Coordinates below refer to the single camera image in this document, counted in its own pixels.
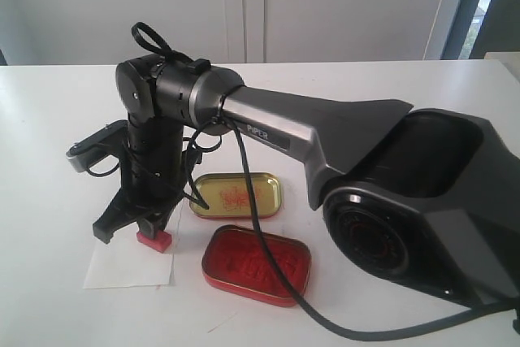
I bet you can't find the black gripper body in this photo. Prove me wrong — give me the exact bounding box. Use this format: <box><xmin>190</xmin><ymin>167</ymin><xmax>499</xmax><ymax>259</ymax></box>
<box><xmin>119</xmin><ymin>115</ymin><xmax>202</xmax><ymax>221</ymax></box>

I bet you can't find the red stamp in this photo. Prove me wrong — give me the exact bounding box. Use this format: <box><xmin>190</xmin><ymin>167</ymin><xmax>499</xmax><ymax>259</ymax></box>
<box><xmin>136</xmin><ymin>231</ymin><xmax>172</xmax><ymax>254</ymax></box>

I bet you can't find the red ink pad tin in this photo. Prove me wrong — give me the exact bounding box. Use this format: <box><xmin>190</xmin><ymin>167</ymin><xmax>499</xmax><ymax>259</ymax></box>
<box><xmin>201</xmin><ymin>225</ymin><xmax>311</xmax><ymax>307</ymax></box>

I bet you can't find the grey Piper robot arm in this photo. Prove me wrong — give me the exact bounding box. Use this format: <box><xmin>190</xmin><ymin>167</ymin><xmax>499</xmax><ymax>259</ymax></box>
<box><xmin>93</xmin><ymin>54</ymin><xmax>519</xmax><ymax>307</ymax></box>

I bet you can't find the white paper sheet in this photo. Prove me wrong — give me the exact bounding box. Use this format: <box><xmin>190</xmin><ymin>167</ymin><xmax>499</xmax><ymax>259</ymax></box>
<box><xmin>83</xmin><ymin>224</ymin><xmax>176</xmax><ymax>289</ymax></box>

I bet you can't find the gold tin lid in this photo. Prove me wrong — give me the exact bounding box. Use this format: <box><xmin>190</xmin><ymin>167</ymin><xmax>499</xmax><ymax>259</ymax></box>
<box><xmin>189</xmin><ymin>172</ymin><xmax>283</xmax><ymax>219</ymax></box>

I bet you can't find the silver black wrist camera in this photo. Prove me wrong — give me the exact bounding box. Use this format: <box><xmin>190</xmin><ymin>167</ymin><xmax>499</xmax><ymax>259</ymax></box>
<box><xmin>66</xmin><ymin>119</ymin><xmax>128</xmax><ymax>178</ymax></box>

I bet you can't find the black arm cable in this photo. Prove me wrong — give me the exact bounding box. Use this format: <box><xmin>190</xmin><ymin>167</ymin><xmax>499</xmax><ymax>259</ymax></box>
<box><xmin>87</xmin><ymin>21</ymin><xmax>520</xmax><ymax>342</ymax></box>

